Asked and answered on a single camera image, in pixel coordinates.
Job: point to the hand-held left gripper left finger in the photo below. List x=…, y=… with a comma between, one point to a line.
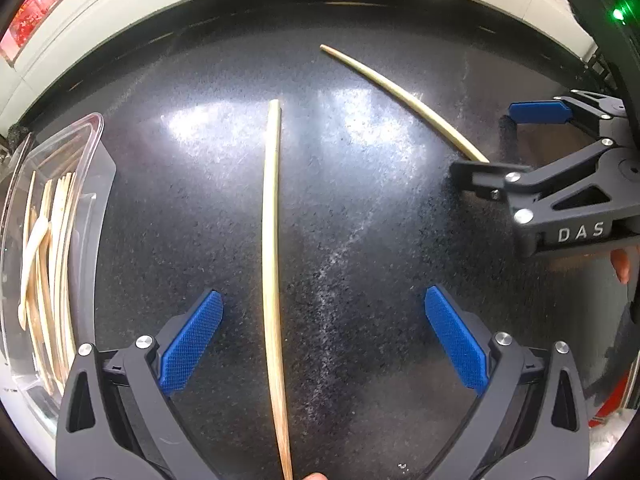
x=192, y=342

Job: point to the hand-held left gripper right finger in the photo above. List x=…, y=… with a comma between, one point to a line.
x=455, y=342

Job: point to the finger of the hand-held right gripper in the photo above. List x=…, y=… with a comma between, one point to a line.
x=480, y=177
x=537, y=112

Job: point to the wooden chopstick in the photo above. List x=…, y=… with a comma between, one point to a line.
x=419, y=109
x=270, y=260

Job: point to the bundle of collected chopsticks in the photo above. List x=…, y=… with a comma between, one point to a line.
x=57, y=260

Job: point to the clear plastic container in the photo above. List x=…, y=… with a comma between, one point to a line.
x=97, y=210

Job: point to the person's right hand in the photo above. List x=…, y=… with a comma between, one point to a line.
x=622, y=265

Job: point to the person's left hand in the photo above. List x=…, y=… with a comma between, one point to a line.
x=315, y=477

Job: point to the red printed packet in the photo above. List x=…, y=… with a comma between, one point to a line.
x=25, y=15

